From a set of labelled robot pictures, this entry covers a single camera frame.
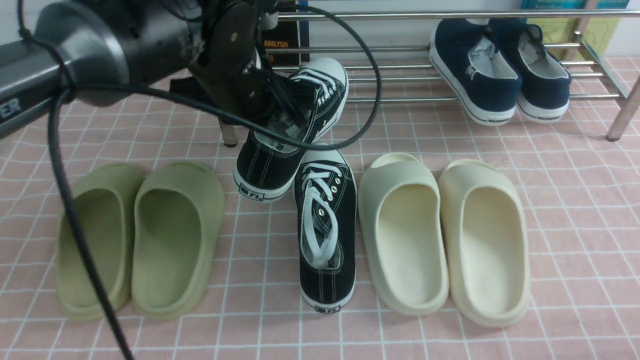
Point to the black book with orange text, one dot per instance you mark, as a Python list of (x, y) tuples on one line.
[(279, 40)]

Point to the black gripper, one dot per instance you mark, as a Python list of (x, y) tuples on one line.
[(222, 76)]

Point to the right green slide slipper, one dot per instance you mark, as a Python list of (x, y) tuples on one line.
[(178, 216)]

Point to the left navy slip-on shoe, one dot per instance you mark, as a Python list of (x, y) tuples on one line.
[(469, 58)]

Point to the yellow-green book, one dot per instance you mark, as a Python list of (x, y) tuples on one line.
[(598, 33)]

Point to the right navy slip-on shoe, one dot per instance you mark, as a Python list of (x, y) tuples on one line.
[(545, 89)]

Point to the green slide slipper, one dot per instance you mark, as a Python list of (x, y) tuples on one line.
[(178, 216), (104, 199)]

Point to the right cream slide slipper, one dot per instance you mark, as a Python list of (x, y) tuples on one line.
[(486, 242)]

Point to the left green slide slipper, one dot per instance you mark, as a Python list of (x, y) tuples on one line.
[(104, 199)]

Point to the black canvas sneaker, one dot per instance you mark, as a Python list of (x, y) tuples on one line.
[(325, 194), (315, 97)]

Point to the navy slip-on shoe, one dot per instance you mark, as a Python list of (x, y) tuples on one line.
[(545, 89), (469, 58)]

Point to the cream slide slipper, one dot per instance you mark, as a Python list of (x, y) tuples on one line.
[(486, 242), (399, 209)]

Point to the metal shoe rack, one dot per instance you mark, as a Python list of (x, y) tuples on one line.
[(628, 102)]

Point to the left cream slide slipper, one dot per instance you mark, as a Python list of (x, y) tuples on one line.
[(399, 209)]

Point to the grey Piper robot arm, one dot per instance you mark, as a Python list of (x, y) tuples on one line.
[(136, 42)]

